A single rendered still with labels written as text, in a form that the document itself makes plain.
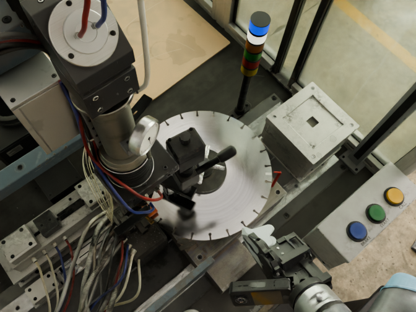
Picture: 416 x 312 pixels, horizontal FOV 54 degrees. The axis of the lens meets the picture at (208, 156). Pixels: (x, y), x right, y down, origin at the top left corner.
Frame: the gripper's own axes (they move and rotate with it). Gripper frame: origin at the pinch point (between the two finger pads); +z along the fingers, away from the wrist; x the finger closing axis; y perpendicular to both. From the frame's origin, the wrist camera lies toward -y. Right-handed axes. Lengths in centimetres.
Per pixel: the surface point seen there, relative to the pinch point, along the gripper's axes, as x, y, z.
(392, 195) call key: -11.9, 40.2, -1.1
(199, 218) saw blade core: 0.0, -5.8, 10.1
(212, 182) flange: 4.4, 0.6, 14.4
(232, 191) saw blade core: 1.4, 4.0, 11.9
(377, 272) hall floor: -99, 69, 32
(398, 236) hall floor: -94, 88, 38
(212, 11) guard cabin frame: 23, 34, 74
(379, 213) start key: -13.2, 34.4, -2.9
